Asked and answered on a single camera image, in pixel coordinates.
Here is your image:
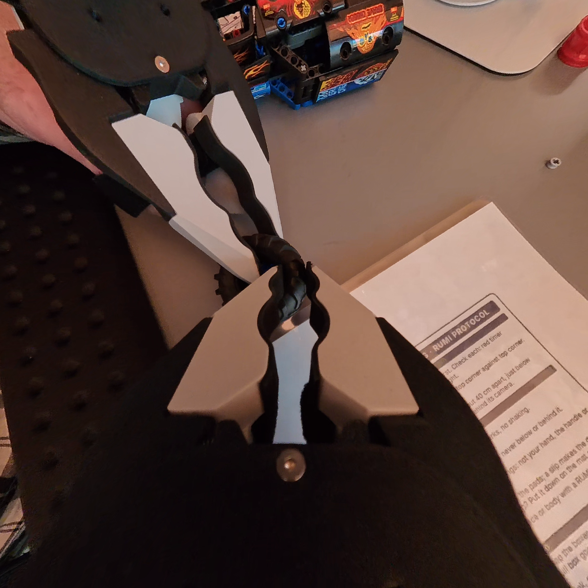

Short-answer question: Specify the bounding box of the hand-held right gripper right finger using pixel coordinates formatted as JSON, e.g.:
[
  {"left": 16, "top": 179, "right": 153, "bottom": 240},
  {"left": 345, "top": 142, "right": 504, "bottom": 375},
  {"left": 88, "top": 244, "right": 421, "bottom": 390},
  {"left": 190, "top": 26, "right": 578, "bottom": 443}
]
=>
[{"left": 301, "top": 268, "right": 420, "bottom": 444}]

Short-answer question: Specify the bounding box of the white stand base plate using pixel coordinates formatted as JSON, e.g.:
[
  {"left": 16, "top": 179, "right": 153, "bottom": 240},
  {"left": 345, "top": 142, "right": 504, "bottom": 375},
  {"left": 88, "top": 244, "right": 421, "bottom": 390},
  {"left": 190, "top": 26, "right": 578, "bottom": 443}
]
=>
[{"left": 403, "top": 0, "right": 588, "bottom": 74}]

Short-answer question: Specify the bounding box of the red toy wheel rim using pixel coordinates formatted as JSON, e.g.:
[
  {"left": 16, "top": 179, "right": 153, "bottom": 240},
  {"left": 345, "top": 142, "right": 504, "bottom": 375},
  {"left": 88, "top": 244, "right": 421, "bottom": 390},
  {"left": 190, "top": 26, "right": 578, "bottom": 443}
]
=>
[{"left": 557, "top": 16, "right": 588, "bottom": 70}]

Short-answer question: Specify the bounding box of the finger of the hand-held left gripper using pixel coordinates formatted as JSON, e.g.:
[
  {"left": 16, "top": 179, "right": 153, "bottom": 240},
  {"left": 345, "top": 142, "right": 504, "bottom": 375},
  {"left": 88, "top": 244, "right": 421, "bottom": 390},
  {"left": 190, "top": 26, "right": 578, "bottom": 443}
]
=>
[
  {"left": 195, "top": 89, "right": 284, "bottom": 258},
  {"left": 111, "top": 112, "right": 260, "bottom": 284}
]

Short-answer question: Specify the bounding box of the person's left hand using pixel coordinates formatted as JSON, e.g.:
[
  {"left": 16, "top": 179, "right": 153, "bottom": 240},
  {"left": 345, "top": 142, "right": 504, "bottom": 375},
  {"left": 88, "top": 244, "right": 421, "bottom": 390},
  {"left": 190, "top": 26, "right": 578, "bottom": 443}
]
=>
[{"left": 0, "top": 32, "right": 98, "bottom": 174}]

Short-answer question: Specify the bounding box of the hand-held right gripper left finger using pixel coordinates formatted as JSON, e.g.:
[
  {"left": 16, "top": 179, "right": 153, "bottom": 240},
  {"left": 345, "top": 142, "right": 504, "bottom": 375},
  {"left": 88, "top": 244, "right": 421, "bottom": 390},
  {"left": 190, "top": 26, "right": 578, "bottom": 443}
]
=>
[{"left": 167, "top": 269, "right": 280, "bottom": 444}]

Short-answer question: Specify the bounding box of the black toy tire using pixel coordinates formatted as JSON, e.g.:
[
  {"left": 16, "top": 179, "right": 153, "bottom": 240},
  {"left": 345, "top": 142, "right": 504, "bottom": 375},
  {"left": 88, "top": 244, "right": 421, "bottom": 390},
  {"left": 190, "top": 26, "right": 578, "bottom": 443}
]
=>
[{"left": 213, "top": 233, "right": 307, "bottom": 322}]

